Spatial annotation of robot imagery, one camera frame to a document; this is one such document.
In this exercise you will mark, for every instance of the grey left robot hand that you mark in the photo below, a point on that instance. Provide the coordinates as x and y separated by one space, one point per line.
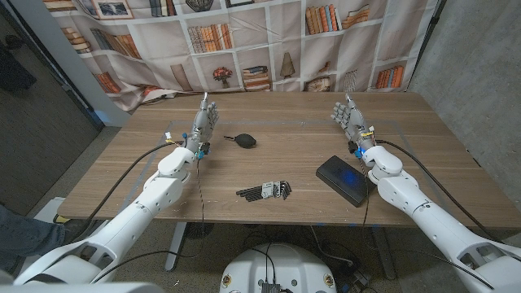
202 122

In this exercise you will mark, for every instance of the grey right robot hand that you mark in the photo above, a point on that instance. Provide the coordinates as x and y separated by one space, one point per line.
355 120

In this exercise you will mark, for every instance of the black rubber air blower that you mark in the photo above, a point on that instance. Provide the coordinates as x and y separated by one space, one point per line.
246 141

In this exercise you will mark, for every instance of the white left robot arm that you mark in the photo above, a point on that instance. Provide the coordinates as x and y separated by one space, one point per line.
134 209

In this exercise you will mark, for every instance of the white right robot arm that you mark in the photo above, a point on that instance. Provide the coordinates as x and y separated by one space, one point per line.
431 221

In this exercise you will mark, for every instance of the black rectangular case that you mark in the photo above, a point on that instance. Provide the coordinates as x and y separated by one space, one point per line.
342 179

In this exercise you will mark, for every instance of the black hex key set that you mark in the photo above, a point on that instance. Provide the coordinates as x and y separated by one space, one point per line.
268 190

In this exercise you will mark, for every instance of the printed bookshelf backdrop cloth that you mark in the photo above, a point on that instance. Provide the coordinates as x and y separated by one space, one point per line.
260 45

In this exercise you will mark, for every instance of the black round floor base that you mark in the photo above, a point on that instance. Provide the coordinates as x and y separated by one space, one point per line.
198 230

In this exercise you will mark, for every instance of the black backdrop stand pole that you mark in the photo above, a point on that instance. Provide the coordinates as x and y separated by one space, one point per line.
427 38

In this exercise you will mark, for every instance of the grey metal table leg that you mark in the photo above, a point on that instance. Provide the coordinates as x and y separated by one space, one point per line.
383 252
176 246

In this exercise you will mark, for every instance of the floor power strip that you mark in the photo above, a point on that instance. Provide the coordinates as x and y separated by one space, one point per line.
358 281

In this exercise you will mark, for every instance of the white robot torso base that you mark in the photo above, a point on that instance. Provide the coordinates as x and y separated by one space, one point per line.
281 270

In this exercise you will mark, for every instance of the person in blue jeans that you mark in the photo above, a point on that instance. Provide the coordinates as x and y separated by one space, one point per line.
24 234

